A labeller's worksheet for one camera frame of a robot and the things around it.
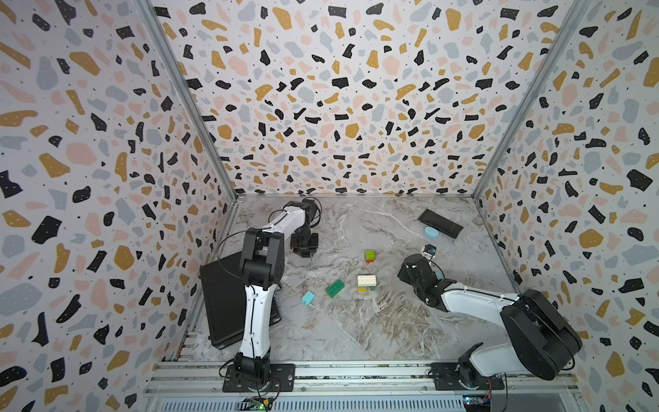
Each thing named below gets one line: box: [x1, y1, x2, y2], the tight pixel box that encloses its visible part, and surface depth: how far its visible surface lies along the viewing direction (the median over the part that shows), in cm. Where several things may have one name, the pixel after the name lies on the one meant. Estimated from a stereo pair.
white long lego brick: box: [356, 274, 377, 287], surface depth 90 cm
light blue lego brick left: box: [302, 290, 316, 306], surface depth 90 cm
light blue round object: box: [423, 226, 440, 239], surface depth 110 cm
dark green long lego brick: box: [326, 278, 346, 298], surface depth 93 cm
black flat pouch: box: [417, 208, 464, 239], surface depth 112 cm
